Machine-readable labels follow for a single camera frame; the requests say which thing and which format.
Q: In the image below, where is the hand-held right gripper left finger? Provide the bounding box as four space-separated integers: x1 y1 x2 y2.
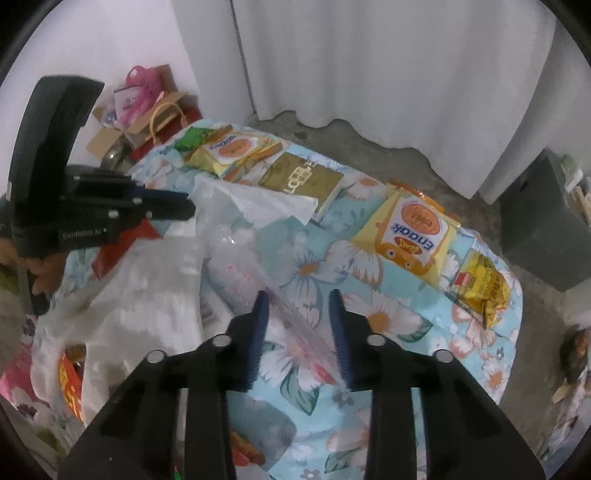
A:
58 291 271 480

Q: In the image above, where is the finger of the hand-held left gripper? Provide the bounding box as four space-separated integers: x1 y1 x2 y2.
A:
74 168 191 206
108 199 197 232

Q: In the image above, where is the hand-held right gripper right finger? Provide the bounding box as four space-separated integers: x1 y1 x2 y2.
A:
328 288 548 480

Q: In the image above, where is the clear plastic wrapper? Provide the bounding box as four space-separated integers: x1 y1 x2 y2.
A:
191 175 347 386

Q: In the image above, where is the person's left hand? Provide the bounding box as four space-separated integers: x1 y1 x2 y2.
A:
23 253 68 296

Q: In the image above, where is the floral light blue blanket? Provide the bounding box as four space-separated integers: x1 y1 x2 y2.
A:
46 117 525 480

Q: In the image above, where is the green packet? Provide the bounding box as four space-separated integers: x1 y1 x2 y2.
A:
174 127 218 152

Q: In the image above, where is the cardboard box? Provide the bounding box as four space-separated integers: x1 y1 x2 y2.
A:
87 65 190 158

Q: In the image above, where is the white printed packet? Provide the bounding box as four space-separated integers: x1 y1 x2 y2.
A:
113 85 148 130

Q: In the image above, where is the pink plastic bag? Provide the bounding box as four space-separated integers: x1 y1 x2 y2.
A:
124 65 164 109

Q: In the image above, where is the gold Lotte box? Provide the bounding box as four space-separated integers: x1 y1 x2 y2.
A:
257 152 345 220

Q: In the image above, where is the yellow crinkled snack packet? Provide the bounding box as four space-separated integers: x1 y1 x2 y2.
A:
450 251 512 330

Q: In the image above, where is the red orange snack packet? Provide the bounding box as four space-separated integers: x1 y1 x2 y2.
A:
58 351 88 423

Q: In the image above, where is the pink floral cloth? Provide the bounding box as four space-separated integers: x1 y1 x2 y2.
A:
0 342 61 444

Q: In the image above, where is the dark grey cabinet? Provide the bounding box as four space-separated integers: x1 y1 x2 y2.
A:
501 148 591 291

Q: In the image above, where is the white curtain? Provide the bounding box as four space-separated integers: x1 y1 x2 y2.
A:
231 0 557 199

